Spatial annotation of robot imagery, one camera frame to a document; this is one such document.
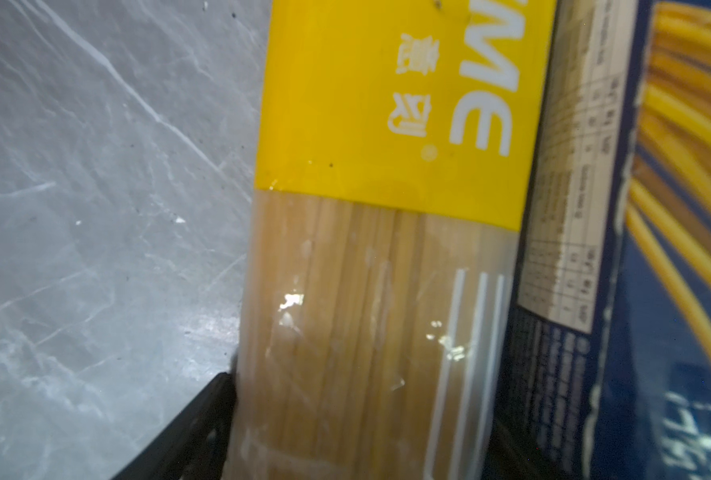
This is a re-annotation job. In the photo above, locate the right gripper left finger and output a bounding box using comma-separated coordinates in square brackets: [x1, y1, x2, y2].
[114, 372, 237, 480]

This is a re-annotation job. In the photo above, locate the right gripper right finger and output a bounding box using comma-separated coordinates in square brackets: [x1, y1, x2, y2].
[481, 420, 559, 480]

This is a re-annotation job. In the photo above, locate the blue Barilla spaghetti box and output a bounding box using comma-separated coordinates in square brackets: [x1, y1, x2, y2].
[495, 1, 711, 479]

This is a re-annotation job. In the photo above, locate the yellow spaghetti bag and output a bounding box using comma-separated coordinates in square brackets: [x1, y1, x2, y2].
[225, 1, 557, 479]

